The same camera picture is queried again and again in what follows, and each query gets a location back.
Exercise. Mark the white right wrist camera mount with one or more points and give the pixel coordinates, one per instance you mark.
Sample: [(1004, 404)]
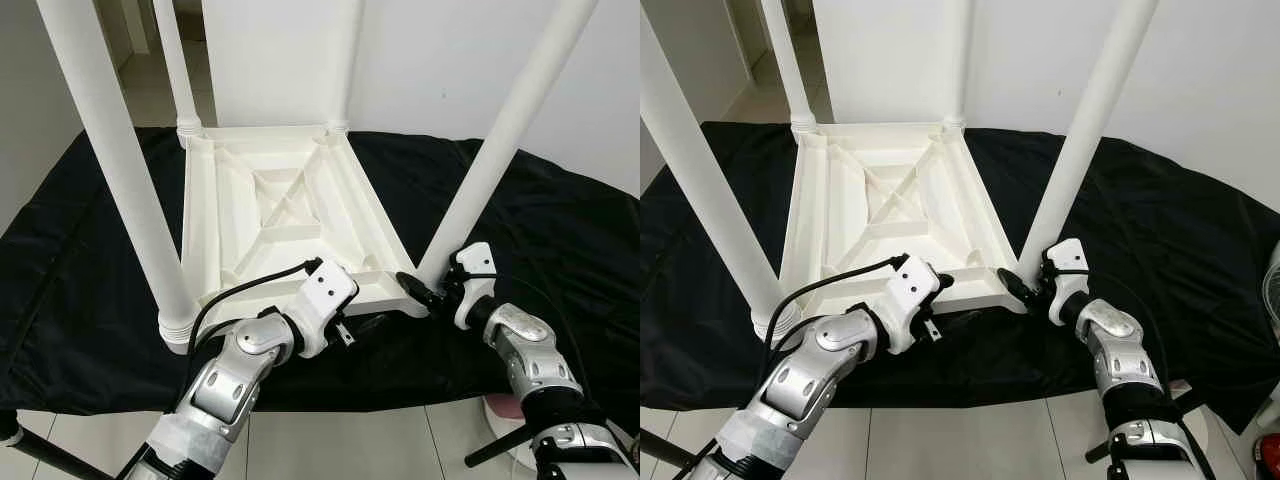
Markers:
[(1068, 255), (475, 260)]

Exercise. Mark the black metal table leg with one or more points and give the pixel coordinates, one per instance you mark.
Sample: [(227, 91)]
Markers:
[(1110, 447), (500, 447), (50, 455), (662, 450)]

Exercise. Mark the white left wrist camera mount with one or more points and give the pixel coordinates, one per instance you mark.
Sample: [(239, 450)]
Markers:
[(912, 285), (325, 290)]

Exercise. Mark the red object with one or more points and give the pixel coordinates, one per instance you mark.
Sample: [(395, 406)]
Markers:
[(1270, 450)]

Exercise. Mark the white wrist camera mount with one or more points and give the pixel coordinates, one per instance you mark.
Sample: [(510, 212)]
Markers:
[(475, 260), (1068, 255), (912, 285), (325, 290)]

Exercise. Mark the white plastic children table top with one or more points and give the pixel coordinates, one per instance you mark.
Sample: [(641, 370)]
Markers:
[(850, 230), (240, 230)]

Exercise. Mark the black tablecloth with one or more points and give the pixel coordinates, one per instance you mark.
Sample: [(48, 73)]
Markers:
[(1170, 250), (560, 250)]

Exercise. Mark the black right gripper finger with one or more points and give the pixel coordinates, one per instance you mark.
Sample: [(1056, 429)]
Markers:
[(415, 287), (1013, 283)]

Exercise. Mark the pink plastic object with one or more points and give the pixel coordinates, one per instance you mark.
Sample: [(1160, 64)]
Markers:
[(1178, 387), (503, 408)]

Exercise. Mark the grey fan grille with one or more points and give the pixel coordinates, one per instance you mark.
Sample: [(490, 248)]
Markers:
[(1273, 275)]

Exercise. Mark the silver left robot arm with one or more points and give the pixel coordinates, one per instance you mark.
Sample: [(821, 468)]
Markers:
[(810, 380), (230, 385)]

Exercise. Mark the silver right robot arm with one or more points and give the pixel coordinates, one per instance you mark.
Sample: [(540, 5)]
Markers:
[(530, 350), (1120, 350)]

